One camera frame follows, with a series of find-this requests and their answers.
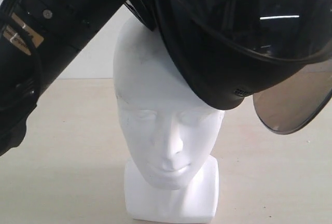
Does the black helmet with tinted visor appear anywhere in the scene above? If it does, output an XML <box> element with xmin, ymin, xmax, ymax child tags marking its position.
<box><xmin>143</xmin><ymin>0</ymin><xmax>331</xmax><ymax>135</ymax></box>

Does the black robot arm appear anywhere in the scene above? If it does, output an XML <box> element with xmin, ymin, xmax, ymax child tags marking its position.
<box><xmin>1</xmin><ymin>0</ymin><xmax>127</xmax><ymax>154</ymax></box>

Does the white foam mannequin head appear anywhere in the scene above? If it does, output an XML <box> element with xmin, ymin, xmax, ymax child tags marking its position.
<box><xmin>114</xmin><ymin>19</ymin><xmax>225</xmax><ymax>218</ymax></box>

